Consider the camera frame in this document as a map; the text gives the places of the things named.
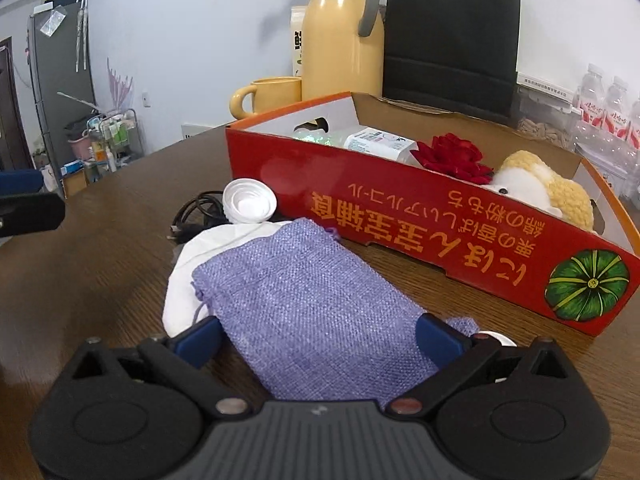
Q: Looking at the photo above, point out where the white plastic bottle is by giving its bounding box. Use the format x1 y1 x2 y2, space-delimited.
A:
292 117 421 163

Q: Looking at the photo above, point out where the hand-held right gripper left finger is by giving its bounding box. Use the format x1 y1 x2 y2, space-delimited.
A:
70 316 252 418

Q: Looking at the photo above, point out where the purple dried grass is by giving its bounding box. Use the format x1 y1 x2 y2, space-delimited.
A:
106 57 135 111

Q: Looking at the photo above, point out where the grey refrigerator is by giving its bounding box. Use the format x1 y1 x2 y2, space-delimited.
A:
27 2 98 201

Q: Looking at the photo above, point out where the white round lid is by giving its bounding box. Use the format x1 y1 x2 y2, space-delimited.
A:
475 332 518 348

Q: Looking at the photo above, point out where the clear water bottle red label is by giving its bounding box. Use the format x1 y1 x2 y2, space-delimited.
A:
602 76 630 138
575 63 608 128
625 100 640 153

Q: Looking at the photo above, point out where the black paper bag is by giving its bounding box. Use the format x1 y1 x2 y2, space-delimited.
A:
382 0 522 128

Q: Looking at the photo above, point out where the white cloth bag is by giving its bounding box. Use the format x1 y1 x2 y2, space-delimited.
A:
162 220 296 338

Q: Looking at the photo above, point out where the pink basket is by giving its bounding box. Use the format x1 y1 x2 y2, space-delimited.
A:
66 132 93 161

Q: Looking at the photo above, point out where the dark wooden door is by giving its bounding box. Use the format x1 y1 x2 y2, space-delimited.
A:
0 37 28 171

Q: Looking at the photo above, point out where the red orange cardboard box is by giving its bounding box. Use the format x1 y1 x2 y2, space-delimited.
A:
225 91 640 337

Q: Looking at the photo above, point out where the white folded umbrella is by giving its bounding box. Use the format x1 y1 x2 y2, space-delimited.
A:
75 0 89 73

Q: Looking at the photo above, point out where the yellow thermos jug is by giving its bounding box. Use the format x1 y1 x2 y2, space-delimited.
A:
301 0 386 101

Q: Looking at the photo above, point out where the white milk carton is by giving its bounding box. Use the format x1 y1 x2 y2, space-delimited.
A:
290 5 308 78

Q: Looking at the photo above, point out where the metal storage cart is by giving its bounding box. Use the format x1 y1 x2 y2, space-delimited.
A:
87 109 146 176

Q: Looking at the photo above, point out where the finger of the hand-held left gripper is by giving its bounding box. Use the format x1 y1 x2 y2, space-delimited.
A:
0 192 66 238
0 169 45 196

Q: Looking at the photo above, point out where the flat white box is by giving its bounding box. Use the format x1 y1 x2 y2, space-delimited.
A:
516 72 583 98

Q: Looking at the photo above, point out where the clear container of seeds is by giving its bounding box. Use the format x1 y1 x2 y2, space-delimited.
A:
515 82 583 151

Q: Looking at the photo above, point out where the cream and white plush toy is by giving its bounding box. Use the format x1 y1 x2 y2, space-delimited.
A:
480 150 596 233

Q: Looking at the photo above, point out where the black cable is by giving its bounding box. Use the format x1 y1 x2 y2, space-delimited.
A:
167 190 236 246

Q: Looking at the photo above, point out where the red fabric rose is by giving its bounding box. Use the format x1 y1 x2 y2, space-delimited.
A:
410 132 496 186

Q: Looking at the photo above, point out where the yellow mug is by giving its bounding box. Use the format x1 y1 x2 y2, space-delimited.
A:
229 76 303 121

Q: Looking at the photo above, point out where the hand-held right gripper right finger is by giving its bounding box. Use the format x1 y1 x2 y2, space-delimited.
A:
385 312 571 417

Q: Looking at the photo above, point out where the purple burlap pouch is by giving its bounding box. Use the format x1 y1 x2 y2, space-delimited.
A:
191 217 480 408

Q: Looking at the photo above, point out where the white ribbed cap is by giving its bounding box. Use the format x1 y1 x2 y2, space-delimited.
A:
222 178 277 224

